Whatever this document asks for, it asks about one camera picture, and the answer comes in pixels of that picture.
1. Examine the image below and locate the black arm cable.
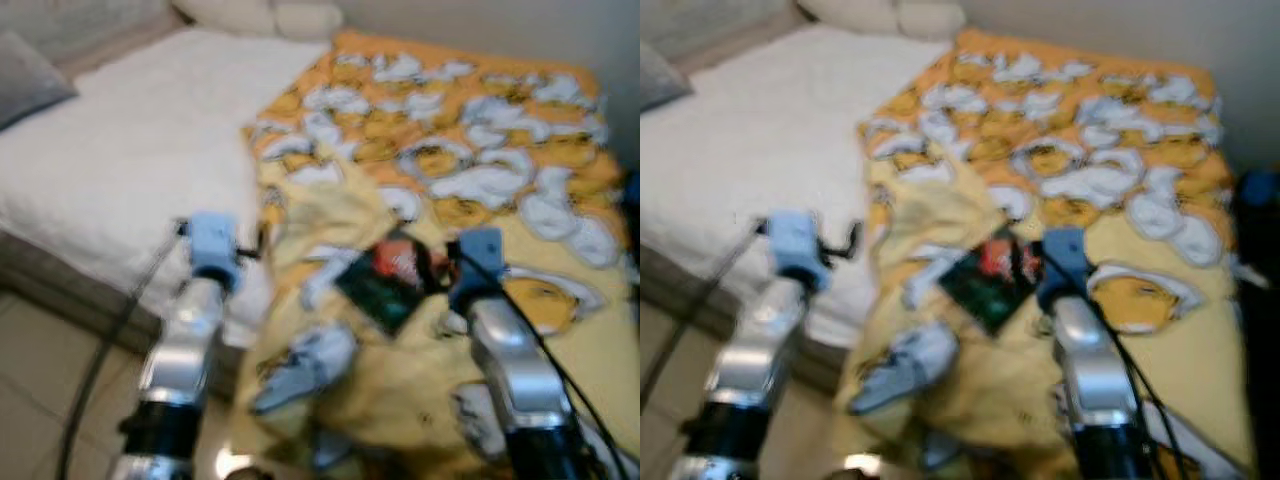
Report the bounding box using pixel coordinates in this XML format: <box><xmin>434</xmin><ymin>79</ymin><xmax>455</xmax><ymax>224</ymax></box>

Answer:
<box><xmin>455</xmin><ymin>245</ymin><xmax>636</xmax><ymax>480</ymax></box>
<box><xmin>55</xmin><ymin>225</ymin><xmax>191</xmax><ymax>480</ymax></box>
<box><xmin>640</xmin><ymin>225</ymin><xmax>776</xmax><ymax>411</ymax></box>
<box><xmin>1040</xmin><ymin>245</ymin><xmax>1201</xmax><ymax>480</ymax></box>

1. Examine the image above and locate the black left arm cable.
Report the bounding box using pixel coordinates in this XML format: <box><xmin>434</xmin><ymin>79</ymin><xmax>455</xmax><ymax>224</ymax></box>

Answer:
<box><xmin>640</xmin><ymin>225</ymin><xmax>776</xmax><ymax>411</ymax></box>
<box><xmin>55</xmin><ymin>225</ymin><xmax>191</xmax><ymax>480</ymax></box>

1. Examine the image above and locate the white quilted mattress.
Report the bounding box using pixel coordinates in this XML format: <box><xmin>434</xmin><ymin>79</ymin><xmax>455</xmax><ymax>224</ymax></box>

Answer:
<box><xmin>640</xmin><ymin>22</ymin><xmax>951</xmax><ymax>396</ymax></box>
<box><xmin>0</xmin><ymin>25</ymin><xmax>336</xmax><ymax>401</ymax></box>

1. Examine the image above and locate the beige bed frame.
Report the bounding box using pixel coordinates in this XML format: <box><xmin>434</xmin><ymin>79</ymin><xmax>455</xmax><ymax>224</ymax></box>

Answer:
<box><xmin>670</xmin><ymin>5</ymin><xmax>811</xmax><ymax>71</ymax></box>
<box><xmin>55</xmin><ymin>8</ymin><xmax>191</xmax><ymax>79</ymax></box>

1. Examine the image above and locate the dark book with red flower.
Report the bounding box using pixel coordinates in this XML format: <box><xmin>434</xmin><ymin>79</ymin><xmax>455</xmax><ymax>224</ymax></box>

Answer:
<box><xmin>333</xmin><ymin>235</ymin><xmax>446</xmax><ymax>338</ymax></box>
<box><xmin>938</xmin><ymin>228</ymin><xmax>1046</xmax><ymax>336</ymax></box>

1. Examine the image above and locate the grey plush pillow with lettering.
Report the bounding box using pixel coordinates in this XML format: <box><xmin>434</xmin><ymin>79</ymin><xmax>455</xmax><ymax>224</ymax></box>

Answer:
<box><xmin>0</xmin><ymin>30</ymin><xmax>79</xmax><ymax>133</ymax></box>
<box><xmin>640</xmin><ymin>40</ymin><xmax>693</xmax><ymax>113</ymax></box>

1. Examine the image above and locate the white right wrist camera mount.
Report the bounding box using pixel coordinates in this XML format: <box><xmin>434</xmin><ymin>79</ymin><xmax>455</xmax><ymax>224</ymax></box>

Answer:
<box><xmin>448</xmin><ymin>227</ymin><xmax>507</xmax><ymax>311</ymax></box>
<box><xmin>1035</xmin><ymin>226</ymin><xmax>1091</xmax><ymax>311</ymax></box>

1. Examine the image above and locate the beige long bolster pillow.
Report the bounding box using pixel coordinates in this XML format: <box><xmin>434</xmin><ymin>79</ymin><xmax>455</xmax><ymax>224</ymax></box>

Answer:
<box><xmin>172</xmin><ymin>0</ymin><xmax>344</xmax><ymax>41</ymax></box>
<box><xmin>795</xmin><ymin>0</ymin><xmax>968</xmax><ymax>41</ymax></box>

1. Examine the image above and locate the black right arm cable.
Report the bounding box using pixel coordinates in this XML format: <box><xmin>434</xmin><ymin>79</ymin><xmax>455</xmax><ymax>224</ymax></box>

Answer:
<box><xmin>1040</xmin><ymin>245</ymin><xmax>1201</xmax><ymax>480</ymax></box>
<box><xmin>455</xmin><ymin>245</ymin><xmax>636</xmax><ymax>480</ymax></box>

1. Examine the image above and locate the grey printed headboard cushion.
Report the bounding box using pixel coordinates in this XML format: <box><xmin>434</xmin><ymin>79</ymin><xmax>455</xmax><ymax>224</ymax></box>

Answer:
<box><xmin>640</xmin><ymin>0</ymin><xmax>791</xmax><ymax>56</ymax></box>
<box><xmin>0</xmin><ymin>0</ymin><xmax>171</xmax><ymax>66</ymax></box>

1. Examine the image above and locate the yellow cartoon print blanket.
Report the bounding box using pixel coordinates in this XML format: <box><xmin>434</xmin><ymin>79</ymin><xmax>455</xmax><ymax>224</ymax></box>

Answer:
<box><xmin>225</xmin><ymin>28</ymin><xmax>641</xmax><ymax>480</ymax></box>
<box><xmin>838</xmin><ymin>28</ymin><xmax>1263</xmax><ymax>480</ymax></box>

